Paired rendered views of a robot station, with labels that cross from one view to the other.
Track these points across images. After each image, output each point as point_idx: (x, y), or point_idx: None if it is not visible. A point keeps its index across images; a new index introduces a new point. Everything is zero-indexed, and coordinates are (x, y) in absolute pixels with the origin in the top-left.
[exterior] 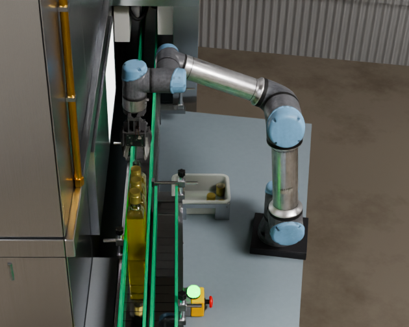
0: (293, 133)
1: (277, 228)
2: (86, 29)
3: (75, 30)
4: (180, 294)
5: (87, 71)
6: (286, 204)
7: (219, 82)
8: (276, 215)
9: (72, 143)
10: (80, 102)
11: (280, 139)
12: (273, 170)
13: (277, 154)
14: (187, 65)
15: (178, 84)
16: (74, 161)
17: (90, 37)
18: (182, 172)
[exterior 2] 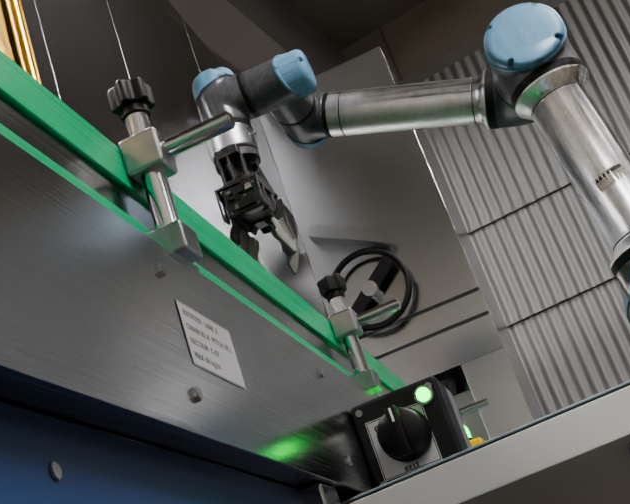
0: (538, 27)
1: None
2: (161, 133)
3: (79, 13)
4: (321, 279)
5: (169, 184)
6: None
7: (396, 94)
8: (624, 248)
9: (9, 17)
10: (104, 120)
11: (517, 48)
12: (561, 158)
13: (543, 107)
14: (331, 93)
15: (286, 59)
16: (19, 51)
17: (197, 195)
18: (441, 381)
